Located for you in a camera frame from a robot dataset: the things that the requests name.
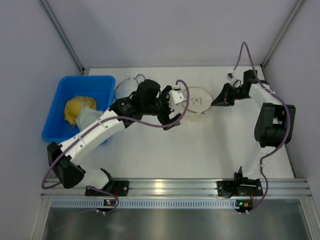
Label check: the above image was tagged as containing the white mesh laundry bag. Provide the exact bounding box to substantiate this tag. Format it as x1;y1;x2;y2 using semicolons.
181;86;214;125
114;73;147;100

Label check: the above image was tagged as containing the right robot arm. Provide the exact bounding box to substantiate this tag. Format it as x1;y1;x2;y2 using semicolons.
211;70;296;179

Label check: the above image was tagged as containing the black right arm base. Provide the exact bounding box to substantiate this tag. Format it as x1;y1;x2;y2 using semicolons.
216;179;264;198

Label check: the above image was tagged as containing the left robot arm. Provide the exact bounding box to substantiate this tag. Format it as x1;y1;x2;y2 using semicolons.
47;79;188;190

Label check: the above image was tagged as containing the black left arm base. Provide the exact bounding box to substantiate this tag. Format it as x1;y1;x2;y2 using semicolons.
85;180;130;197

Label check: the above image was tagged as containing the pale green bra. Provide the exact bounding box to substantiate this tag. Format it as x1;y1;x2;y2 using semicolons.
75;106;104;131

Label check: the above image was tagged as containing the yellow bra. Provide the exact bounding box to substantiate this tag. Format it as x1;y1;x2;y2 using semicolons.
64;96;97;126

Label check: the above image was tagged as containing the blue plastic bin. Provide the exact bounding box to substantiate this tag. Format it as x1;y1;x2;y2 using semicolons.
42;75;116;143

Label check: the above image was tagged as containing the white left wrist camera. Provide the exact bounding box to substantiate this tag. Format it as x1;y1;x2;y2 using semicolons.
168;84;187;107

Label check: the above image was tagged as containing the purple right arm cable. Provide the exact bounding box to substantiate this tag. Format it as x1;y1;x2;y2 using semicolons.
233;41;292;215

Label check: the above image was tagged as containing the aluminium front rail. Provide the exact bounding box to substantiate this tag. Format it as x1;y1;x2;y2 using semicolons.
41;177;313;200

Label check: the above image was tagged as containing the perforated cable tray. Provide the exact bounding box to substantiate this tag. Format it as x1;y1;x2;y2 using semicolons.
51;198;240;209

